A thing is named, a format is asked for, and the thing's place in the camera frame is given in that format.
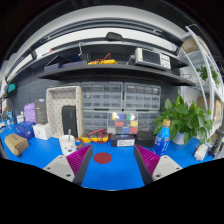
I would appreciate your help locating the yellow multimeter with red leads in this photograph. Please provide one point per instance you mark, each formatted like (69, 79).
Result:
(96, 136)

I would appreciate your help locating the blue drink bottle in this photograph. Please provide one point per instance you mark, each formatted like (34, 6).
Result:
(162, 140)

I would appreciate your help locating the black box with white label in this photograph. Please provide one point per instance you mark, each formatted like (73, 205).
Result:
(122, 141)

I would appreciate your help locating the brown cardboard box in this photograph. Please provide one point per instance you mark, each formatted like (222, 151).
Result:
(16, 144)

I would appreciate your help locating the green plant in white pot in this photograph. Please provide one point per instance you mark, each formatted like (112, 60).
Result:
(185, 120)

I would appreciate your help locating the clear box of coloured parts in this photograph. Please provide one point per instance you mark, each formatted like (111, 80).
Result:
(122, 123)

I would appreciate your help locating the dark grey upright box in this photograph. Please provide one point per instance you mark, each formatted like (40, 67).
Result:
(40, 111)

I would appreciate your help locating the blue plastic bag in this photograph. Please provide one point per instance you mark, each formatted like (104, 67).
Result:
(24, 129)

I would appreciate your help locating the white cube box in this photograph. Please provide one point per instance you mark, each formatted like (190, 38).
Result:
(42, 131)

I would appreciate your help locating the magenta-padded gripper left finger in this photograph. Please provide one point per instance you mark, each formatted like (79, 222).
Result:
(58, 165)

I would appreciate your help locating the flat black box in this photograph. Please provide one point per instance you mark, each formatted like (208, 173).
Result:
(145, 138)

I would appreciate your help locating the white charger block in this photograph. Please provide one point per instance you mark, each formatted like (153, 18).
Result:
(201, 152)

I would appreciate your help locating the black rectangular case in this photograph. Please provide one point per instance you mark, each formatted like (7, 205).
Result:
(69, 120)

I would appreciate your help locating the metal spoon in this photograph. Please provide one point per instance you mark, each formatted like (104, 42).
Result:
(69, 134)

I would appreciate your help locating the white shelf unit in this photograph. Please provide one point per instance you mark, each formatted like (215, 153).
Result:
(208, 83)

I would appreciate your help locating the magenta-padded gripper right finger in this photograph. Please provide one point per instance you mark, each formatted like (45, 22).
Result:
(165, 166)

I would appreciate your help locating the purple bag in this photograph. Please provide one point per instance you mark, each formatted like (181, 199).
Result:
(30, 112)

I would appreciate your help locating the flat round red coaster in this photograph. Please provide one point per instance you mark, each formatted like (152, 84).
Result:
(102, 158)

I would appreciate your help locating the beige dotted storage tray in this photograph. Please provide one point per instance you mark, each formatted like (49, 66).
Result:
(55, 110)

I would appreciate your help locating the dark grey shelf unit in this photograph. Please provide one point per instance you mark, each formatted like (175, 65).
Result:
(113, 71)

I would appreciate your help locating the grey small-parts drawer cabinet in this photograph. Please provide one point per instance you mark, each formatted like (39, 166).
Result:
(142, 96)
(101, 95)
(148, 119)
(94, 120)

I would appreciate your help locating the teal wall-mounted object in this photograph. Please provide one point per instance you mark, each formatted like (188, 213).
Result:
(11, 88)

